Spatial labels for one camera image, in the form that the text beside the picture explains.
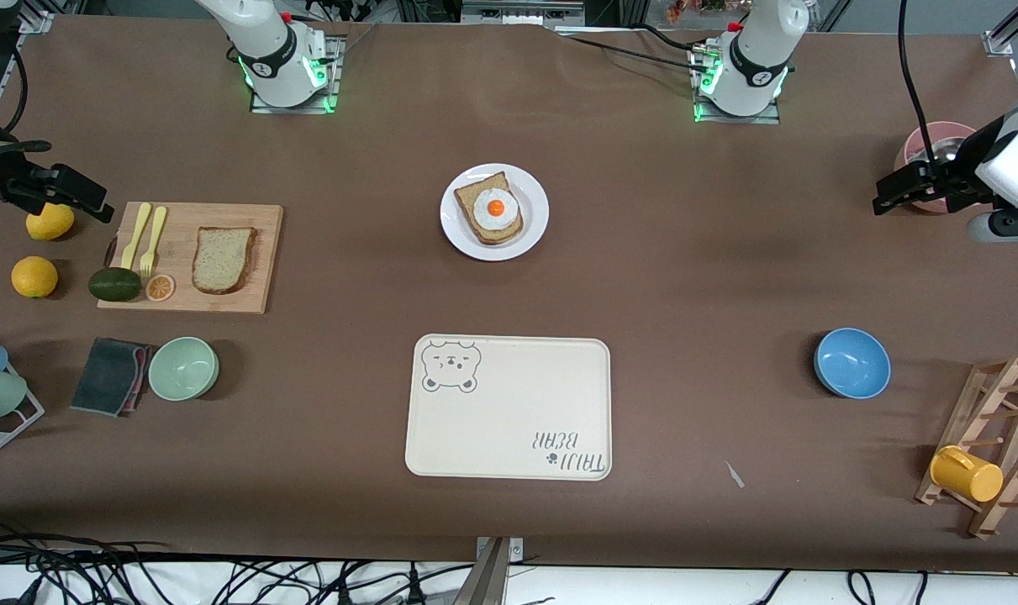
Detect dark grey folded cloth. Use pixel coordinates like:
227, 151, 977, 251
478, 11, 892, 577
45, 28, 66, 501
70, 337, 152, 418

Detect black power cable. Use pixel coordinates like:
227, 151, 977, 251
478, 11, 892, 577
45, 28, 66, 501
555, 25, 715, 75

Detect yellow lemon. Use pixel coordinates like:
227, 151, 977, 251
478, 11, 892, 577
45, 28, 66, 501
11, 256, 59, 299
26, 203, 76, 242

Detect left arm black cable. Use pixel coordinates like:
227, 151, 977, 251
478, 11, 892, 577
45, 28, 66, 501
899, 0, 938, 165

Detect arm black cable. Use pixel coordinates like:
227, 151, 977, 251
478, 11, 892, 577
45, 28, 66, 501
899, 0, 938, 165
4, 46, 30, 135

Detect cream bear print tray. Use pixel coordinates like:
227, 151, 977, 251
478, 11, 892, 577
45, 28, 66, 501
404, 334, 613, 481

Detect green avocado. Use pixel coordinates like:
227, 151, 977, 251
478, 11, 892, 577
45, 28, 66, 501
88, 267, 143, 303

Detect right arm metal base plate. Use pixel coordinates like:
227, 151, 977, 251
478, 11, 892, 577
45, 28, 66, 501
250, 35, 343, 114

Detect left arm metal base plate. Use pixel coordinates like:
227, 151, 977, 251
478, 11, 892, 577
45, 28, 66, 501
689, 42, 783, 125

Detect white round plate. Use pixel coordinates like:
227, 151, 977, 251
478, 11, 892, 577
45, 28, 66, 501
440, 163, 550, 262

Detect blue bowl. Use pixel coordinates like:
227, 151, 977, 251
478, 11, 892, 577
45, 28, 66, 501
814, 328, 892, 400

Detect pink bowl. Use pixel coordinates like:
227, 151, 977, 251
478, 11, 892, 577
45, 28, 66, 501
894, 122, 980, 213

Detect wooden mug rack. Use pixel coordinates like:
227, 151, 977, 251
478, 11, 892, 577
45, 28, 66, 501
915, 355, 1018, 539

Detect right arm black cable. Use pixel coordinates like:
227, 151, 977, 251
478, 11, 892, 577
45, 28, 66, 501
4, 46, 30, 135

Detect wooden cutting board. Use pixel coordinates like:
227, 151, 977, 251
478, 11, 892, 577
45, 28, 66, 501
97, 202, 284, 315

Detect fried egg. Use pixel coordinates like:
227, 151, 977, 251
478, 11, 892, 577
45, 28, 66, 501
473, 187, 520, 229

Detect white wire dish rack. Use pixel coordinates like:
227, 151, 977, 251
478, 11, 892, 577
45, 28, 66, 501
0, 329, 45, 465

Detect yellow plastic knife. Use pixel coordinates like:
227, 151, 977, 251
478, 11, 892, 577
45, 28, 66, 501
120, 203, 152, 271

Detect plain brown bread slice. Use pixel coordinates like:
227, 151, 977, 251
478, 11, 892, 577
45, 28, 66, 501
192, 226, 257, 295

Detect pale green bowl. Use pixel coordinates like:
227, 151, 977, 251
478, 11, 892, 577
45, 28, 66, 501
148, 337, 220, 402

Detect yellow mug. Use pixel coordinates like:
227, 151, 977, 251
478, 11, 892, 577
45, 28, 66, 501
930, 445, 1005, 503

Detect toast slice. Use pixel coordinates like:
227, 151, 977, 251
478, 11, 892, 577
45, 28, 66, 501
454, 171, 525, 246

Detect yellow plastic fork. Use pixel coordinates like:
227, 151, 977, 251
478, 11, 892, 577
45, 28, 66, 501
140, 207, 168, 279

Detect black floor cable bundle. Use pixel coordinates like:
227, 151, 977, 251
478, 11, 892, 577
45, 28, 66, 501
0, 521, 476, 605

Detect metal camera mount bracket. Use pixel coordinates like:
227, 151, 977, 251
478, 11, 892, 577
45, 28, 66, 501
472, 536, 525, 605

